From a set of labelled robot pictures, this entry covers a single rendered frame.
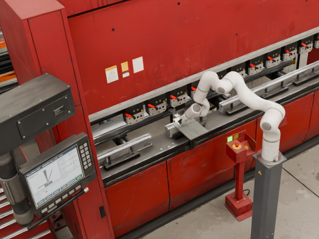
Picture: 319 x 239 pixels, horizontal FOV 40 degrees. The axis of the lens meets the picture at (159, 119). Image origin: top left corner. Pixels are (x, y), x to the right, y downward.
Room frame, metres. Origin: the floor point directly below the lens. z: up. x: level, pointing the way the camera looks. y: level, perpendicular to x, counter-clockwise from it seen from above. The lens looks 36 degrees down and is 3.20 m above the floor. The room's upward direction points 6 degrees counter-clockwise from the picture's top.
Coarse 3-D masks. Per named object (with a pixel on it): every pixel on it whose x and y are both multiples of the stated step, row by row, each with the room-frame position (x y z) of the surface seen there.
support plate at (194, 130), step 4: (188, 120) 2.95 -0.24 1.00; (192, 120) 2.94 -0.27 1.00; (176, 124) 2.91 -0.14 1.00; (188, 124) 2.89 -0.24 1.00; (192, 124) 2.89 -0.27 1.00; (196, 124) 2.88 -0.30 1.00; (200, 124) 2.88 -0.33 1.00; (180, 128) 2.85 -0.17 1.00; (184, 128) 2.85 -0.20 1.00; (188, 128) 2.84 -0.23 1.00; (192, 128) 2.84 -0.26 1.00; (196, 128) 2.83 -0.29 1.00; (200, 128) 2.83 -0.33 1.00; (204, 128) 2.82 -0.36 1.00; (184, 132) 2.79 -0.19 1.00; (188, 132) 2.79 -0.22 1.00; (192, 132) 2.78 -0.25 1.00; (196, 132) 2.78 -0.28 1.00; (200, 132) 2.77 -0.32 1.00; (204, 132) 2.77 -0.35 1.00; (188, 136) 2.74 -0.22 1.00; (192, 136) 2.73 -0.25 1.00; (196, 136) 2.73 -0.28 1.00
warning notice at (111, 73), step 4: (108, 68) 2.68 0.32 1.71; (112, 68) 2.69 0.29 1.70; (116, 68) 2.71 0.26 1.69; (108, 72) 2.68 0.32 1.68; (112, 72) 2.69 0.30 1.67; (116, 72) 2.71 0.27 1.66; (108, 76) 2.68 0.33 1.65; (112, 76) 2.69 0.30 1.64; (116, 76) 2.70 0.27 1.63; (108, 80) 2.67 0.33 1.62; (112, 80) 2.69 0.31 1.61
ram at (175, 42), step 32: (128, 0) 2.79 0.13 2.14; (160, 0) 2.89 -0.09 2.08; (192, 0) 3.01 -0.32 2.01; (224, 0) 3.14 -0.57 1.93; (256, 0) 3.29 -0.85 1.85; (288, 0) 3.45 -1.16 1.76; (96, 32) 2.66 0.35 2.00; (128, 32) 2.77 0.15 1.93; (160, 32) 2.88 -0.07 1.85; (192, 32) 3.01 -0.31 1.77; (224, 32) 3.14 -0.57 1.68; (256, 32) 3.30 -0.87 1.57; (288, 32) 3.47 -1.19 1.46; (96, 64) 2.64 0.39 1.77; (128, 64) 2.75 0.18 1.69; (160, 64) 2.87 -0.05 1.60; (192, 64) 3.00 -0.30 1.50; (96, 96) 2.62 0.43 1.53; (128, 96) 2.74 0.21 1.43
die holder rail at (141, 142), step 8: (144, 136) 2.83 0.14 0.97; (128, 144) 2.75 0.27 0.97; (136, 144) 2.75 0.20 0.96; (144, 144) 2.79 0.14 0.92; (152, 144) 2.82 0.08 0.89; (104, 152) 2.68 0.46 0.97; (112, 152) 2.67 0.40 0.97; (120, 152) 2.69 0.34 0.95; (128, 152) 2.72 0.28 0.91; (104, 160) 2.62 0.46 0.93; (112, 160) 2.65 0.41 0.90
